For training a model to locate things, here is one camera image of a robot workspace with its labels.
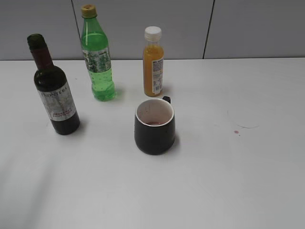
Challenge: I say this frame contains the black mug white interior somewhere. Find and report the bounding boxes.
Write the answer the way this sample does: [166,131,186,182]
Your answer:
[134,96,176,155]

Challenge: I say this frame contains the dark red wine bottle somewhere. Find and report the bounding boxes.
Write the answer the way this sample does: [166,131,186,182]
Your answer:
[27,33,80,135]

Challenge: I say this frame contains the orange juice bottle white cap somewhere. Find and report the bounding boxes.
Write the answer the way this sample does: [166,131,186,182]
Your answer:
[143,26,164,97]

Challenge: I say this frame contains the green plastic soda bottle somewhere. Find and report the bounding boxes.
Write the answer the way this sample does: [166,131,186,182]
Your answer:
[81,4,116,101]

